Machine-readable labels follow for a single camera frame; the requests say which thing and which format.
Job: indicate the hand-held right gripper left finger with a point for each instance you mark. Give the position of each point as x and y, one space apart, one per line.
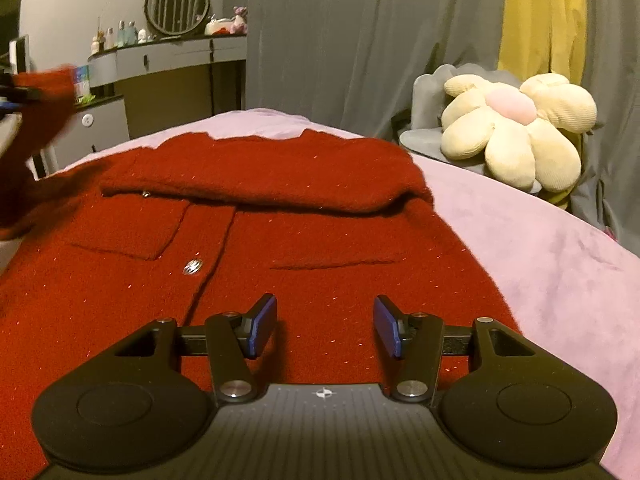
264 322

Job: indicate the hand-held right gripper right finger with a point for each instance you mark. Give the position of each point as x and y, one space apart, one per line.
387 325

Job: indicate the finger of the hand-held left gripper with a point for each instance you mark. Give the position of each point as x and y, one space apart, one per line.
9 106
22 92

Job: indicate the red knit cardigan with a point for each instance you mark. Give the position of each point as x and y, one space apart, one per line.
310 210

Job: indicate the blue and white tissue pack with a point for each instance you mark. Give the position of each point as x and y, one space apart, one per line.
82 82

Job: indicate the green packet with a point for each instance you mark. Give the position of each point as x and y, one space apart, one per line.
86 99

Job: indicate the grey drawer cabinet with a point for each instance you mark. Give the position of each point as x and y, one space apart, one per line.
100 130

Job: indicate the small brown bottle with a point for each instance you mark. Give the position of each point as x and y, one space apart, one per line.
98 44

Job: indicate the white cosmetic bottle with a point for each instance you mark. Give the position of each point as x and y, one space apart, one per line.
109 39

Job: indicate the pale blue cosmetic bottle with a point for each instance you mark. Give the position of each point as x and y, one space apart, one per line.
122 33
132 33

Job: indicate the small white figurine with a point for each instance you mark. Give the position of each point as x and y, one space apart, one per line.
143 36

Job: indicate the grey dressing table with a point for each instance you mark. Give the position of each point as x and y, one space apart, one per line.
170 52

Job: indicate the pink plush blanket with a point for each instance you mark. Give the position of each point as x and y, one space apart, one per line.
540 260

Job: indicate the round black-framed mirror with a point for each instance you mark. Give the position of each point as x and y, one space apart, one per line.
177 2

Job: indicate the white and red ornament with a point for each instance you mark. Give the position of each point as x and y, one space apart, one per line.
218 26

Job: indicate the cream flower plush cushion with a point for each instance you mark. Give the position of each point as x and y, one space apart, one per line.
510 145

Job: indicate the pink plush toy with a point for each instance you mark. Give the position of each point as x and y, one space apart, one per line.
240 20

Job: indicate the grey curtain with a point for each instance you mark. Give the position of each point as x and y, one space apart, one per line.
350 35

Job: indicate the yellow curtain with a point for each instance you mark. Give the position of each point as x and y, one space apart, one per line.
540 20

